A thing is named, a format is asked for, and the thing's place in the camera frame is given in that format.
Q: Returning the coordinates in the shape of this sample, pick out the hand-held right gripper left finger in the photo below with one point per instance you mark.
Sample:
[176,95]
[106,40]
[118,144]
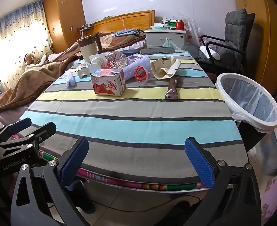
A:
[74,161]

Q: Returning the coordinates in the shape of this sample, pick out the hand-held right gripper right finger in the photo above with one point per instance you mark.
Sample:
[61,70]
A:
[199,163]

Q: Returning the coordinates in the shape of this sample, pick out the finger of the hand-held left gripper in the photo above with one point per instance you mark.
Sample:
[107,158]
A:
[20,124]
[44,131]

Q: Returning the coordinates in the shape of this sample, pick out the white round bin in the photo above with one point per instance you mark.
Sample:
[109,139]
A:
[225,98]

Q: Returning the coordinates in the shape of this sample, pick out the clear plastic bottle red label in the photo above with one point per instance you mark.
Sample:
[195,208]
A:
[116,58]

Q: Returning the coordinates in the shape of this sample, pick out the brown blanket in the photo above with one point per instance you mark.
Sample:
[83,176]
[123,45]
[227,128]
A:
[34,82]

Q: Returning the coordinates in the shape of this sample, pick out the colourful woven cloth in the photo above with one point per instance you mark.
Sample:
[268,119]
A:
[152,186]

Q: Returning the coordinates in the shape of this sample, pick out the white ridged plastic piece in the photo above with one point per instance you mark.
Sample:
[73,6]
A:
[70,78]

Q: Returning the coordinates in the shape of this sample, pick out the striped tablecloth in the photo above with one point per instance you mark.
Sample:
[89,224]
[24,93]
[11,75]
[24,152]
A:
[129,122]

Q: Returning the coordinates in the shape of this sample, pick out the brown stuffed toy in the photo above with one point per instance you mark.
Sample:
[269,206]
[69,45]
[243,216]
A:
[30,57]

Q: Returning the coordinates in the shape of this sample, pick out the crushed white paper cup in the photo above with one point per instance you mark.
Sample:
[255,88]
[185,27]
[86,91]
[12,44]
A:
[83,70]

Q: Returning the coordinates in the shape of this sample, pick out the pink floral bag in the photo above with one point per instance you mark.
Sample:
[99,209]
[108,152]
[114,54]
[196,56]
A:
[271,193]

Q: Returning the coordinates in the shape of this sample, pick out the brown snack wrapper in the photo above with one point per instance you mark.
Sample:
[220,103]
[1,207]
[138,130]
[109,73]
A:
[172,90]

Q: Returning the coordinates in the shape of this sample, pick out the strawberry milk carton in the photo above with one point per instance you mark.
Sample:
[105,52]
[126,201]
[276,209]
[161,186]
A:
[107,84]

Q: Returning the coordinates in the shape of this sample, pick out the translucent bin liner bag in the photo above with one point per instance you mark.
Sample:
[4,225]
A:
[249,96]

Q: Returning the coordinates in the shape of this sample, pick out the dotted curtain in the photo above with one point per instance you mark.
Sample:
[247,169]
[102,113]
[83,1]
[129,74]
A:
[16,40]

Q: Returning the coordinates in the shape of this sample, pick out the white yogurt drink bottle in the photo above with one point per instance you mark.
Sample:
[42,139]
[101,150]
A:
[97,63]

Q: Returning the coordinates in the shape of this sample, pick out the beige tumbler with brown lid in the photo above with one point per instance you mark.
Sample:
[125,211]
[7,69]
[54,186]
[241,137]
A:
[87,49]

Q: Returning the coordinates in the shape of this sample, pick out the beige paper bag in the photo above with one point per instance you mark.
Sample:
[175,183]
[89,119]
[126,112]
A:
[164,70]

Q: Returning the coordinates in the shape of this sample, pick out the red lidded plastic cup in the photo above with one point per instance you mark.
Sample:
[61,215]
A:
[140,73]

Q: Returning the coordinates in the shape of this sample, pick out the white tube bottle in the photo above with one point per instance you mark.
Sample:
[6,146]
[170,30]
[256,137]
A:
[215,56]

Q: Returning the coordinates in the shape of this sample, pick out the purple printed tissue pack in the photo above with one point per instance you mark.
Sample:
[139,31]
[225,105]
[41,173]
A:
[135,57]

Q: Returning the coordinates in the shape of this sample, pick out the wooden wardrobe with star marks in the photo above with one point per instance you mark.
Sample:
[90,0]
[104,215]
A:
[65,16]

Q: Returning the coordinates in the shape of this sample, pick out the green plastic bag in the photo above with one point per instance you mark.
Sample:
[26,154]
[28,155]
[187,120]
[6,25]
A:
[169,44]

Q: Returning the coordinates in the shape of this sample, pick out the pale pink bed sheet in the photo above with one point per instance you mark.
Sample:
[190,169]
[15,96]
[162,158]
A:
[135,46]

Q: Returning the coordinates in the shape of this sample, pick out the blue folded clothes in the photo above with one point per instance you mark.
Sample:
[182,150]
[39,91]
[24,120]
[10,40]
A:
[129,32]

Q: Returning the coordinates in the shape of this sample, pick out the clear plastic bag red print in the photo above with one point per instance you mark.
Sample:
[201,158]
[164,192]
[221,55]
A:
[191,30]

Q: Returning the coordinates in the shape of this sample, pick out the grey nightstand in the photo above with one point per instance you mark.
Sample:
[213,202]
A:
[157,36]

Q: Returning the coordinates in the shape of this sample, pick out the black chair grey cushion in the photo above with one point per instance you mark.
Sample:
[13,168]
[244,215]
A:
[250,35]

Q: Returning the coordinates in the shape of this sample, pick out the red jar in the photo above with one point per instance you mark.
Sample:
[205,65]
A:
[179,25]

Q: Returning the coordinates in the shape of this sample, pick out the green and white box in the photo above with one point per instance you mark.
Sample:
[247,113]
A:
[170,24]

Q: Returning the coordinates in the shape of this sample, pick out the wooden headboard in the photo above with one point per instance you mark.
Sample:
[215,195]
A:
[133,20]

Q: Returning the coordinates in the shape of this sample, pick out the white teal wipes pack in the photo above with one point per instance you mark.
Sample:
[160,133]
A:
[157,26]

